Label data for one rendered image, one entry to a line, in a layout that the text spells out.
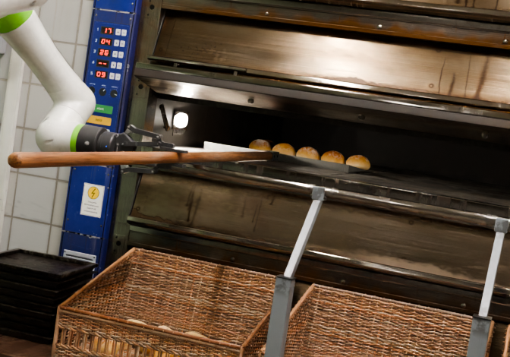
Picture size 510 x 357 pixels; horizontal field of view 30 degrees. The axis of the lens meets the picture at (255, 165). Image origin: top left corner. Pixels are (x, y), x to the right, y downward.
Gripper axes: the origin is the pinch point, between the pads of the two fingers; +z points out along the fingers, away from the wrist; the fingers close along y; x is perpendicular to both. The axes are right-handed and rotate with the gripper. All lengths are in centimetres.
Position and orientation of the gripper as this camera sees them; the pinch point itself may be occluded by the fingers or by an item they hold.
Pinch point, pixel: (173, 156)
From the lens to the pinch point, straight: 250.1
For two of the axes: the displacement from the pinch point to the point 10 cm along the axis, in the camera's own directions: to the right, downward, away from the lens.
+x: -2.9, 0.1, -9.6
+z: 9.5, 1.6, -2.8
